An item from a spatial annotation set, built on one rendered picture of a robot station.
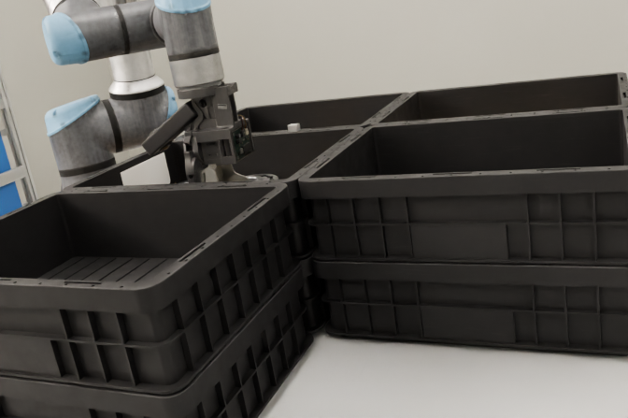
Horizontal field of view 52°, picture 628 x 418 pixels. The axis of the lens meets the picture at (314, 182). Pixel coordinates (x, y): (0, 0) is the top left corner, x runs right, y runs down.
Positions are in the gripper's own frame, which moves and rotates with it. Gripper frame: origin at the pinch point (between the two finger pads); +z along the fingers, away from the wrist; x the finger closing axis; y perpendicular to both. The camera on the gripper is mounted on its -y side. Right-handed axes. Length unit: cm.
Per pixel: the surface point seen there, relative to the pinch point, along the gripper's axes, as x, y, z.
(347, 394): -24.1, 26.2, 14.8
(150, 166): 10.7, -17.1, -5.4
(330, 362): -17.7, 22.2, 14.8
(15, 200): 137, -181, 38
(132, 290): -42.6, 15.1, -8.2
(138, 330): -41.4, 13.6, -3.5
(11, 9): 257, -263, -50
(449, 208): -13.3, 38.8, -3.9
